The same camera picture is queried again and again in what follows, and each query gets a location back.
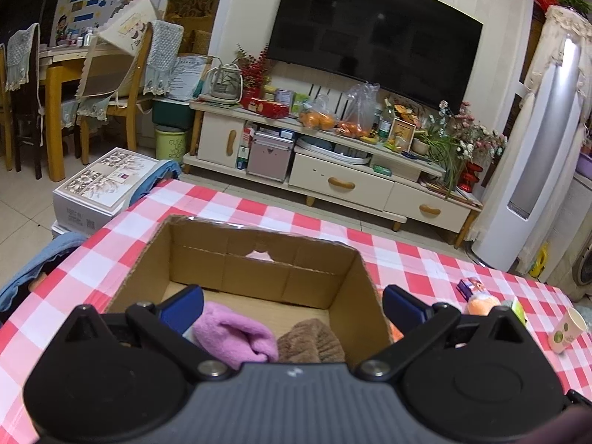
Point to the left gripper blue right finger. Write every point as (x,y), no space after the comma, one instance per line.
(423,328)

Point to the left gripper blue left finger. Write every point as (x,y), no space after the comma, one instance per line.
(162,328)

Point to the purple vinda tissue pack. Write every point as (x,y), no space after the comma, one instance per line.
(470,287)

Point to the peach plush toy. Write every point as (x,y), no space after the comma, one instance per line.
(481,303)

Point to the purple plush sock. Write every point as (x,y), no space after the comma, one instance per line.
(233,338)

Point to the green white towel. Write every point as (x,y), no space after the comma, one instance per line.
(517,308)

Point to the brown plush bear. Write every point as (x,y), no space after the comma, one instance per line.
(310,342)

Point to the cardboard box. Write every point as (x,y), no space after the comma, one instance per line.
(273,278)

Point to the pink checkered tablecloth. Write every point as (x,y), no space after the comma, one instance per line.
(94,272)

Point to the white printed carton box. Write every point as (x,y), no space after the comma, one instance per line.
(101,190)

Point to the paper cup with green print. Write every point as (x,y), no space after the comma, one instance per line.
(571,326)

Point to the red vase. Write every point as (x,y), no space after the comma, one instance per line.
(469,177)

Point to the washing machine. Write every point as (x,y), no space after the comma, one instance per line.
(582,269)

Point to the artificial flower bouquet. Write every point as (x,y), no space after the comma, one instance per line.
(457,139)

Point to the green trash bin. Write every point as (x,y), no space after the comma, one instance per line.
(170,143)

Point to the cream tv stand cabinet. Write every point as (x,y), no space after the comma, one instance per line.
(324,166)

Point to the framed picture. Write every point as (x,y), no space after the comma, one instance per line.
(400,136)

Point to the pink storage box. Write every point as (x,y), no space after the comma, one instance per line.
(269,156)

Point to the white tower air conditioner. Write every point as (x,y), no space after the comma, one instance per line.
(531,181)

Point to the bag of oranges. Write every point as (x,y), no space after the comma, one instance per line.
(316,116)

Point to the red gift box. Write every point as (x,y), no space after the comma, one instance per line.
(266,108)

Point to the wooden chair with cover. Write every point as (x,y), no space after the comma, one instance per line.
(110,86)

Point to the wooden dining table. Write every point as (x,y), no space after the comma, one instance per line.
(57,66)

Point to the black flat screen television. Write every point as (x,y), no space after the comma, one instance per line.
(420,49)

